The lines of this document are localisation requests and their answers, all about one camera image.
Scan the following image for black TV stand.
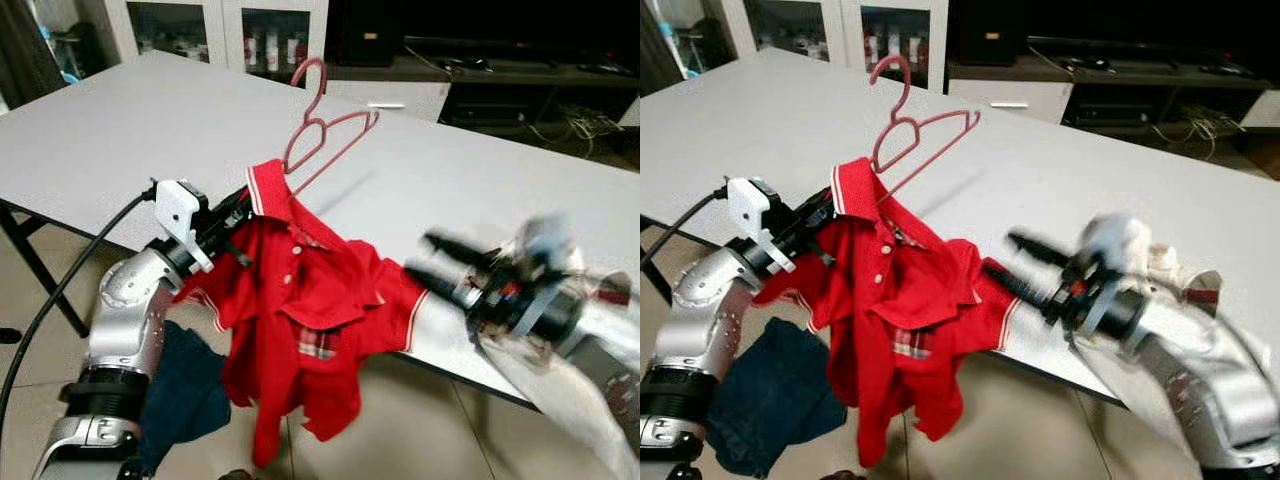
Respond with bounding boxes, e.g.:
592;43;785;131
945;0;1280;169
325;0;641;169

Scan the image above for blue jeans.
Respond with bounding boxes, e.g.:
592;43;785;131
703;316;853;479
138;318;235;477

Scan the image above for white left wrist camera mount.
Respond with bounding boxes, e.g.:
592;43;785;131
153;177;218;275
726;176;798;275

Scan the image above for grey curtain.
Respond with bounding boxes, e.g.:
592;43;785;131
640;0;693;99
0;0;69;109

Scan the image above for black media player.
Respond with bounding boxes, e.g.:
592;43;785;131
1062;95;1151;128
440;95;533;128

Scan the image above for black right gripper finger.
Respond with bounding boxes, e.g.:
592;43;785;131
400;262;479;309
1005;230;1079;271
982;260;1063;309
420;230;493;269

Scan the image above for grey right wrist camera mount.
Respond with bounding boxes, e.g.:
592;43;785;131
512;212;576;291
1078;210;1151;286

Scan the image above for red polo shirt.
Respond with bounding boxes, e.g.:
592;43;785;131
752;156;1023;471
175;157;433;471

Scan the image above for white cable bundle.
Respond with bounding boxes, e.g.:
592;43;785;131
528;103;629;153
1150;103;1246;151

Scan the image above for white and beige shirt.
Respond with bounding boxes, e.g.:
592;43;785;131
470;212;641;476
1075;210;1280;426

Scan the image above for black speaker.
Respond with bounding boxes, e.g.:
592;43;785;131
328;0;408;68
948;0;1028;68

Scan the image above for white folding table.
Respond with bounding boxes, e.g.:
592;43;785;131
0;48;641;413
640;45;1280;406

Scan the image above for wide white drawer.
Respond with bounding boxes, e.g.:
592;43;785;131
946;78;1078;126
325;78;453;123

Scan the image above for white glass-door cabinet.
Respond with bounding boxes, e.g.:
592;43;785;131
735;0;951;96
100;0;333;96

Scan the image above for red plastic hanger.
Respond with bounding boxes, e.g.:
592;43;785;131
282;56;382;198
867;54;984;201

